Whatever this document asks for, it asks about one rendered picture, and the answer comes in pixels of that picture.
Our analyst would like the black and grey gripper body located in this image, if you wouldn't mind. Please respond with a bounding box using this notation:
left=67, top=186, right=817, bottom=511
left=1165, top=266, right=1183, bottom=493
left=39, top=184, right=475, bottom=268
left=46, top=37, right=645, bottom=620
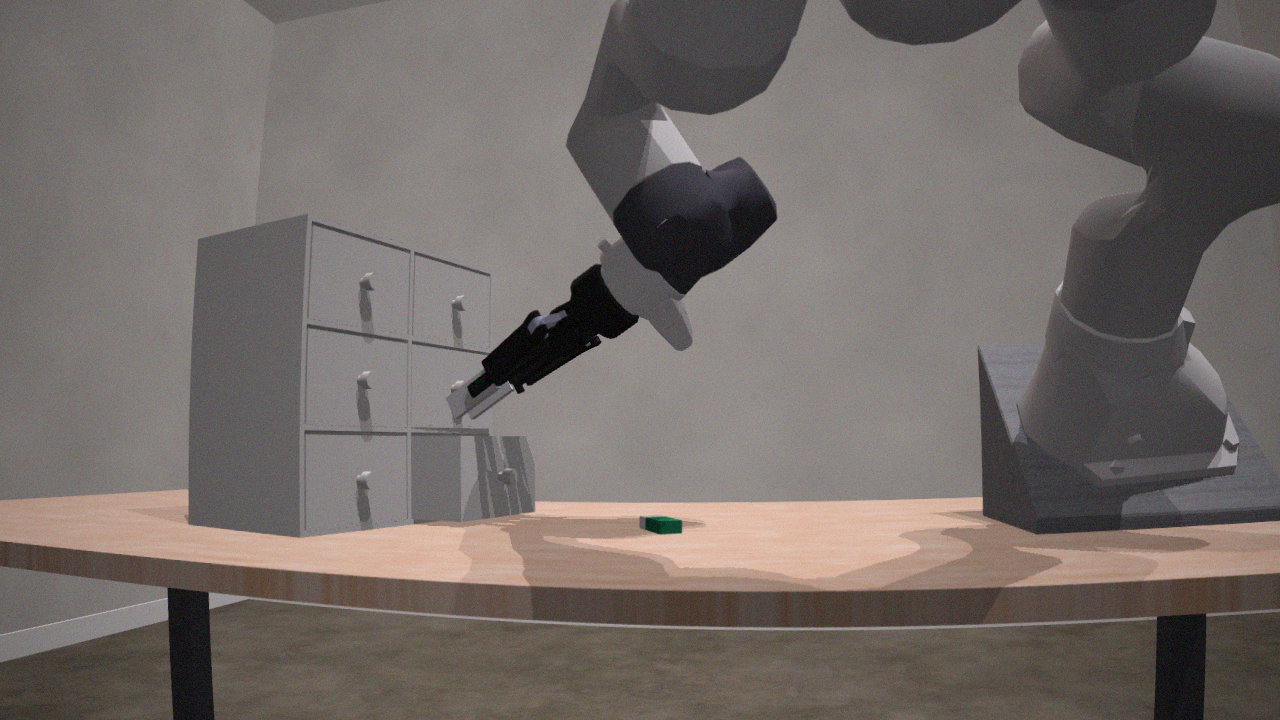
left=547, top=264, right=639, bottom=345

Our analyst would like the grey chest of drawers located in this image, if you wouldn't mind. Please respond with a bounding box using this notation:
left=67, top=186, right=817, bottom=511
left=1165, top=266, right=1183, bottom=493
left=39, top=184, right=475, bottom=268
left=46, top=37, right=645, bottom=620
left=188, top=214, right=493, bottom=538

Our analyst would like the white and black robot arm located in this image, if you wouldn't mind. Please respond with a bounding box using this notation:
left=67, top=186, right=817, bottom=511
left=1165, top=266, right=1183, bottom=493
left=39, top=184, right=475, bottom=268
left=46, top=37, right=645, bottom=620
left=566, top=0, right=1280, bottom=487

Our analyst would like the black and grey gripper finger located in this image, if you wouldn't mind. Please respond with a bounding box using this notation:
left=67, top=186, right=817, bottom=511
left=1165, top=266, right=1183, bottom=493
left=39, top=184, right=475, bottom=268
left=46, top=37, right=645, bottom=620
left=468, top=332, right=602, bottom=419
left=445, top=310, right=581, bottom=419

